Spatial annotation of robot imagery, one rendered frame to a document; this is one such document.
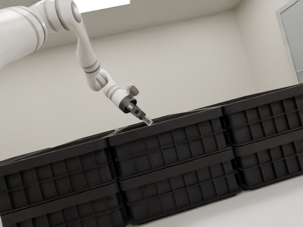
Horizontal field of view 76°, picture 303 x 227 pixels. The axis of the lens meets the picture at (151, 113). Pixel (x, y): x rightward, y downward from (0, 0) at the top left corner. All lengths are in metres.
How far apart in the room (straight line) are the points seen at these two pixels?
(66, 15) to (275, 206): 0.70
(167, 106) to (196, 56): 1.25
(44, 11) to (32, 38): 0.21
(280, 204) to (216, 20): 4.59
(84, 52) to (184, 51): 3.75
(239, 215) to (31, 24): 0.58
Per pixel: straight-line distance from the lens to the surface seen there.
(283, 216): 0.49
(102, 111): 4.00
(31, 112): 4.40
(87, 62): 0.78
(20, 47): 0.45
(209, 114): 0.50
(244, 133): 0.55
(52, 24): 0.68
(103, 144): 0.48
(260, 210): 0.51
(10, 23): 0.45
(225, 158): 0.52
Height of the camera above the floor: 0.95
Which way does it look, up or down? 1 degrees up
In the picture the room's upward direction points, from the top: 15 degrees counter-clockwise
